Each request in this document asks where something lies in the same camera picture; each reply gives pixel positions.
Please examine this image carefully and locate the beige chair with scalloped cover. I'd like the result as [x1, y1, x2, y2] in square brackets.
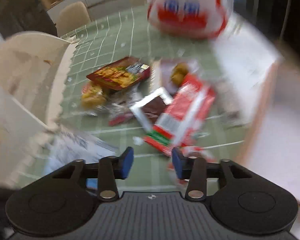
[0, 31, 77, 187]

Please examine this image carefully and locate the dark red spicy snack pouch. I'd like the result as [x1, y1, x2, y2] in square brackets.
[87, 56, 151, 91]

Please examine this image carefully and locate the green grid tablecloth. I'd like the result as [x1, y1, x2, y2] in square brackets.
[17, 4, 248, 190]

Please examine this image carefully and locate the beige dining chair far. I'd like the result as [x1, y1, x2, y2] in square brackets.
[56, 1, 91, 37]

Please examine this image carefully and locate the pink pack of brown eggs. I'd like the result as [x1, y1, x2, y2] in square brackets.
[149, 58, 202, 95]

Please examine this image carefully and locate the red long snack packet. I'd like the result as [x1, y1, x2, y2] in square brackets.
[144, 73, 216, 156]

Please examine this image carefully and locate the red white rabbit plush bag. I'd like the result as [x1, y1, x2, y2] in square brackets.
[147, 0, 234, 39]

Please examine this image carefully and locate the pink cardboard box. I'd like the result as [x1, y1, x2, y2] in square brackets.
[212, 13, 300, 239]

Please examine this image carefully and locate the brown chocolate bar white wrapper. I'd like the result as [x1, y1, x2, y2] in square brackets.
[129, 87, 173, 133]

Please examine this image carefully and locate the yellow bread bun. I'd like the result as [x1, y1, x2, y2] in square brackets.
[81, 81, 109, 109]

